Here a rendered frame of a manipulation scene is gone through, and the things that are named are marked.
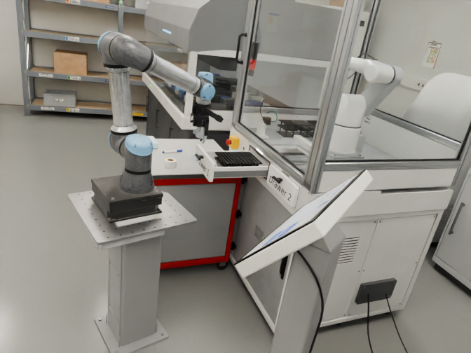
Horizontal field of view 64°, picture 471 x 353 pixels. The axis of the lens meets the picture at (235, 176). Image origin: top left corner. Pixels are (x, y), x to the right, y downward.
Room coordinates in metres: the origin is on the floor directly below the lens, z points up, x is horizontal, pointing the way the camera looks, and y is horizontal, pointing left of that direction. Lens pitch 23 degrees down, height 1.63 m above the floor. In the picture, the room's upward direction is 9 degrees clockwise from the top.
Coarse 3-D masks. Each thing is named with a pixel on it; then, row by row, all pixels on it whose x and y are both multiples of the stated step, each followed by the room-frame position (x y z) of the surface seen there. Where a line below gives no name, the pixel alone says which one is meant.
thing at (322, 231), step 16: (352, 176) 1.30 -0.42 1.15; (368, 176) 1.25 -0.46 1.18; (352, 192) 1.08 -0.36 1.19; (336, 208) 0.95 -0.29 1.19; (304, 224) 0.85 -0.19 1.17; (320, 224) 0.84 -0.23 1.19; (336, 224) 1.11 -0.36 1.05; (288, 240) 0.86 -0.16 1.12; (304, 240) 0.84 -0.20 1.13; (320, 240) 1.01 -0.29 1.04; (336, 240) 1.05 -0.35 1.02; (256, 256) 0.90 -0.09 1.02; (272, 256) 0.87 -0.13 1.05; (240, 272) 0.91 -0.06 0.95
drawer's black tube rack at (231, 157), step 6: (222, 156) 2.00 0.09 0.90; (228, 156) 2.01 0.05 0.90; (234, 156) 2.03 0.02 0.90; (240, 156) 2.04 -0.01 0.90; (246, 156) 2.06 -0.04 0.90; (252, 156) 2.07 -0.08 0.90; (222, 162) 1.97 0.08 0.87; (228, 162) 1.91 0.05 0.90; (234, 162) 1.93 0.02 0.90; (240, 162) 1.94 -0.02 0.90; (246, 162) 1.96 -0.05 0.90; (252, 162) 1.97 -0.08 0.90; (258, 162) 1.98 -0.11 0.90
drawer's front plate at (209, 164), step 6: (198, 144) 2.06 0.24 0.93; (198, 150) 2.01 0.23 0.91; (204, 150) 1.98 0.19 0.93; (204, 156) 1.92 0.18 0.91; (198, 162) 1.99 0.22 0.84; (204, 162) 1.90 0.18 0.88; (210, 162) 1.82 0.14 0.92; (210, 168) 1.81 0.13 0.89; (204, 174) 1.88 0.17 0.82; (210, 174) 1.80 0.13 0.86; (210, 180) 1.80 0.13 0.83
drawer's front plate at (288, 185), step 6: (270, 168) 1.90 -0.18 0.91; (276, 168) 1.86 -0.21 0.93; (270, 174) 1.89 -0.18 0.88; (276, 174) 1.83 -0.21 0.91; (282, 174) 1.79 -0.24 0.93; (270, 180) 1.88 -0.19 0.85; (282, 180) 1.77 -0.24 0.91; (288, 180) 1.73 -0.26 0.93; (282, 186) 1.76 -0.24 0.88; (288, 186) 1.71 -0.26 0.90; (294, 186) 1.66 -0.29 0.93; (276, 192) 1.80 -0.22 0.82; (282, 192) 1.75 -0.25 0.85; (288, 192) 1.70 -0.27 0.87; (294, 192) 1.66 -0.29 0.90; (282, 198) 1.74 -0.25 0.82; (294, 198) 1.65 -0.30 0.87; (288, 204) 1.68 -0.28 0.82; (294, 204) 1.65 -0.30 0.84
